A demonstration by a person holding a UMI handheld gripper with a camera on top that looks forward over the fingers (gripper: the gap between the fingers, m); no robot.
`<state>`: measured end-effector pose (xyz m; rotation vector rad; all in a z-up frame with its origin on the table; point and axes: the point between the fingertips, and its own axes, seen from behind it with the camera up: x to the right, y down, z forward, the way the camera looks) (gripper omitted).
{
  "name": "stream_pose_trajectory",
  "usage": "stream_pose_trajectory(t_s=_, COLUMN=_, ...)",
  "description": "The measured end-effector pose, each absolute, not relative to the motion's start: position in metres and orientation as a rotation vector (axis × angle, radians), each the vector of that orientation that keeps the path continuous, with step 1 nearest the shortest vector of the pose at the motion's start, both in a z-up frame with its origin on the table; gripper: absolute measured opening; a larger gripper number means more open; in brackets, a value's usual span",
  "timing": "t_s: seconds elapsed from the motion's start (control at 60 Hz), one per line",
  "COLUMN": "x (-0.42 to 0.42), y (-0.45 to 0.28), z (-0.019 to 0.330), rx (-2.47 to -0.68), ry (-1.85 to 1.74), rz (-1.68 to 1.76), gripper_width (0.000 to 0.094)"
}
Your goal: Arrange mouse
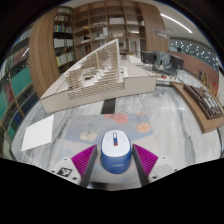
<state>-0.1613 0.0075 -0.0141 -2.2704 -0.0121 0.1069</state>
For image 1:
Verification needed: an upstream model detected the pastel floral printed mouse pad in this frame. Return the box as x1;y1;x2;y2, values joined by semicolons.
60;112;162;184

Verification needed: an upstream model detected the blue and white computer mouse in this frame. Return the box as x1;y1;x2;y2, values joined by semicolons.
100;129;133;175

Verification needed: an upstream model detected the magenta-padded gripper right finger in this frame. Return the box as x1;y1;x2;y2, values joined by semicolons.
131;143;178;187

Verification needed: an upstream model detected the brown architectural model on board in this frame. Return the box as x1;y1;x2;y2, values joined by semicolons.
170;81;224;135

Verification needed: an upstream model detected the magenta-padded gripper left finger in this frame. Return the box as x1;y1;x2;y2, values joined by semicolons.
49;143;99;189

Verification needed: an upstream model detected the wooden bookshelf with books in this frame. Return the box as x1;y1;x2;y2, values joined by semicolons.
52;5;76;75

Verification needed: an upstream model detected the wooden shelf unit with models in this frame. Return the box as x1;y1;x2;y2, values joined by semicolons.
72;0;169;62

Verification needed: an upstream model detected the dark bookshelf with books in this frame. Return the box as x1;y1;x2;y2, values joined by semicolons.
0;26;41;158

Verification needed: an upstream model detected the white architectural building model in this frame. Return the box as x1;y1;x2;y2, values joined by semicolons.
39;37;158;115

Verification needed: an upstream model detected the long ceiling light strip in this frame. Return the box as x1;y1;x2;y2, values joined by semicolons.
159;12;194;35

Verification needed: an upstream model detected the white wall poster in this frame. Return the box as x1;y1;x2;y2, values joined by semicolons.
152;27;168;40

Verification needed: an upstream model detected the white paper sheet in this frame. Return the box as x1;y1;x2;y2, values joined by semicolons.
21;114;55;152

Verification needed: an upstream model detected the group of ceiling spot lights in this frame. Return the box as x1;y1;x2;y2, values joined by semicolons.
170;39;219;63

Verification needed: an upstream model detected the grey box-shaped architectural model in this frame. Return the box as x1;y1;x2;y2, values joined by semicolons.
140;50;185;71

